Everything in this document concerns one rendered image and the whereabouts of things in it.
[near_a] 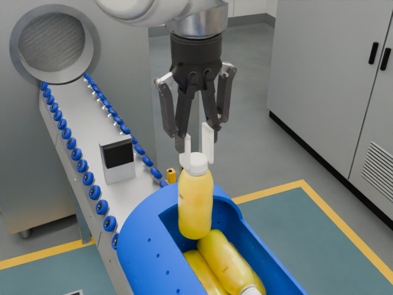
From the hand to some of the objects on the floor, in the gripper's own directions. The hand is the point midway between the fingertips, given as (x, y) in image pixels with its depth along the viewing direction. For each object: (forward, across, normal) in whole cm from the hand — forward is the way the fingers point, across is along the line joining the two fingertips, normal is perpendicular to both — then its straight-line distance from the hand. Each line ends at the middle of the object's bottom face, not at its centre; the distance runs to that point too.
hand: (196, 147), depth 70 cm
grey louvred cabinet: (+139, -182, -83) cm, 243 cm away
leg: (+138, +6, -124) cm, 186 cm away
